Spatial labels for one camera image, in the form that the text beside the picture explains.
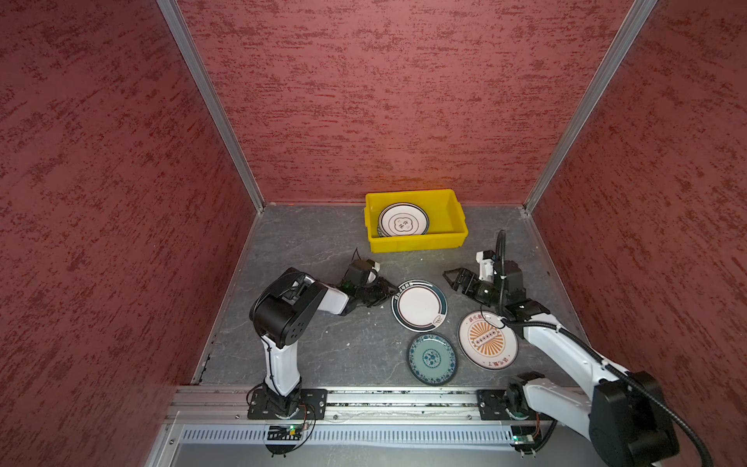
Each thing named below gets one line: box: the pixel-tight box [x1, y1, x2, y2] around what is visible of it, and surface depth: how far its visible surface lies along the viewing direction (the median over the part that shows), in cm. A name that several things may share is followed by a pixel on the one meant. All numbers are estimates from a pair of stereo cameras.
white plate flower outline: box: [377, 202, 430, 238], surface depth 112 cm
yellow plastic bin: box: [363, 188, 469, 254], surface depth 109 cm
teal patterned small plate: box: [407, 332, 459, 387], surface depth 83 cm
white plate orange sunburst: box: [458, 310, 519, 371], surface depth 86 cm
